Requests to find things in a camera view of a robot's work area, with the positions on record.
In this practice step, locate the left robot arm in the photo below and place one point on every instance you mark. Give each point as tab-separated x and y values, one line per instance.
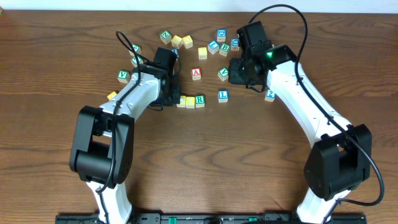
102	149

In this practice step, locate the green 7 block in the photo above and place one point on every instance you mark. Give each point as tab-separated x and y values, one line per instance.
136	61

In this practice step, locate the green V block left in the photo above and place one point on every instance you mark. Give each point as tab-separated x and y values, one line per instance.
123	76

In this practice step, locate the yellow G block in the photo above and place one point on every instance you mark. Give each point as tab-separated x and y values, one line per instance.
112	95

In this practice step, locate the blue D block top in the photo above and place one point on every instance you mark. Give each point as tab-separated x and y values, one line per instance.
221	35

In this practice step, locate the green R block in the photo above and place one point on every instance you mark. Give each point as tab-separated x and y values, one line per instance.
199	101

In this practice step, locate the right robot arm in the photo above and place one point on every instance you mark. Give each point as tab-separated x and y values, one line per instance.
337	163

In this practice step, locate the blue D block right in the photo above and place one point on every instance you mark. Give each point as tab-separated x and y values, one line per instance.
235	46

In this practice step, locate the green v block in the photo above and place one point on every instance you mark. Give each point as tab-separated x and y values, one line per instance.
223	74
123	76

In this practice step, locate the yellow O block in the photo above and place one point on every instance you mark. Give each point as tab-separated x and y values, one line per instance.
190	102

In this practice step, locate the green B block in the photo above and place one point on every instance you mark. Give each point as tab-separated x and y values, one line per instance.
224	49

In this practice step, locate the blue P block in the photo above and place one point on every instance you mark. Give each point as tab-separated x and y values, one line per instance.
176	52

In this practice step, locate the blue l block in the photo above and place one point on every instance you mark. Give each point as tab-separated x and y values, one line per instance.
213	47
223	96

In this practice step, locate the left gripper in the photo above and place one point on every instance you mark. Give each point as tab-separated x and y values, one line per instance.
173	94

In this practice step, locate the yellow block upper right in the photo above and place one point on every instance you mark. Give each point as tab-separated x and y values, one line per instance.
187	41

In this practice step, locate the green V block centre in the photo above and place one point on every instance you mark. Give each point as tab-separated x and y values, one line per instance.
223	74

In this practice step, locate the yellow block upper left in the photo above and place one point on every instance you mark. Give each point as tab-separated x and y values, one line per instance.
177	41

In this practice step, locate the blue d block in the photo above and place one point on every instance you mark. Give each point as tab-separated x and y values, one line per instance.
221	35
235	46

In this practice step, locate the blue 2 block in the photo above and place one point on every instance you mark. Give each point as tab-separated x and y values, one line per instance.
270	96

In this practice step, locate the green J block left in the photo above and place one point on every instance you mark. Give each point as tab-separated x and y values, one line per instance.
137	49

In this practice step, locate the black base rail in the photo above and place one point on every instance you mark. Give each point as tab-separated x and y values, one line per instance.
156	218

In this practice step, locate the yellow C block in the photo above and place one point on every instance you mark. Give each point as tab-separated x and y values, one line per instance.
182	103

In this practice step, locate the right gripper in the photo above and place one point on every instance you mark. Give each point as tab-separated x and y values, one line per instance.
236	73

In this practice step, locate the green Z block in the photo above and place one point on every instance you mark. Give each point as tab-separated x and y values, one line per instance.
166	37

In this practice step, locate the yellow S block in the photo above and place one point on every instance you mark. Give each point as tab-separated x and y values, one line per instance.
202	53

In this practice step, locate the red A block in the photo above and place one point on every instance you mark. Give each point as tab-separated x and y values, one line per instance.
196	73

